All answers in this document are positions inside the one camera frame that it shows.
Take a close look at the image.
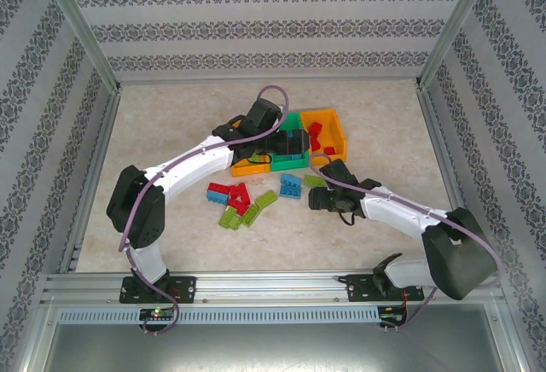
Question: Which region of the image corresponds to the green plastic bin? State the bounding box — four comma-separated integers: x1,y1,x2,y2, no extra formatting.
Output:
272,111,311,173

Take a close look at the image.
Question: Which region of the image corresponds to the yellow plastic bin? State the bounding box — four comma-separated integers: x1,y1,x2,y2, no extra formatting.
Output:
229,118,275,178
299,108,347,163

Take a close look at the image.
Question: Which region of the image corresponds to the small circuit board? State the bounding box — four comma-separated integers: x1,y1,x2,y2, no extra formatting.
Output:
378,303,409,324
139,306,177,321

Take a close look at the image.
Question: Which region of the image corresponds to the grey sheet metal shelf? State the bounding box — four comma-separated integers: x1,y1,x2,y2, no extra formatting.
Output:
25,320,526,372

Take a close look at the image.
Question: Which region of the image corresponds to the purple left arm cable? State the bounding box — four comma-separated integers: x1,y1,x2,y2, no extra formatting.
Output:
117,84,292,337

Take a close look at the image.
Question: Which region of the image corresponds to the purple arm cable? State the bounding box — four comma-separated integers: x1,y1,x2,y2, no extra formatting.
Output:
117,84,292,337
307,153,501,334

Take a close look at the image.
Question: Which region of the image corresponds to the aluminium back rail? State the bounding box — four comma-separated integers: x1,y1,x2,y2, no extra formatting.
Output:
117,75,421,87

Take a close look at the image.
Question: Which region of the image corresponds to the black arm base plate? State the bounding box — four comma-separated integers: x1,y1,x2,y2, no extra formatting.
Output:
119,275,197,305
344,272,427,304

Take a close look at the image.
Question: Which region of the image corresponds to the aluminium front rail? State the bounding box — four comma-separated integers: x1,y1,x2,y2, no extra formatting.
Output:
40,270,502,305

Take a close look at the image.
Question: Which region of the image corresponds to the aluminium side rail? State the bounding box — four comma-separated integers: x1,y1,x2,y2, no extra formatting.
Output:
414,84,485,269
57,88,125,275

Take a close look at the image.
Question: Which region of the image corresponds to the slotted grey cable duct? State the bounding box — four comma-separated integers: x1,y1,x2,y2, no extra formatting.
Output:
57,305,380,325

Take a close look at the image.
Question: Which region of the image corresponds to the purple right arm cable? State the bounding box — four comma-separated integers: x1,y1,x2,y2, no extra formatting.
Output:
307,153,501,334

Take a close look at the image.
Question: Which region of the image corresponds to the aluminium frame post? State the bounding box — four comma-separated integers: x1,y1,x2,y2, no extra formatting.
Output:
414,0,503,91
32,0,123,94

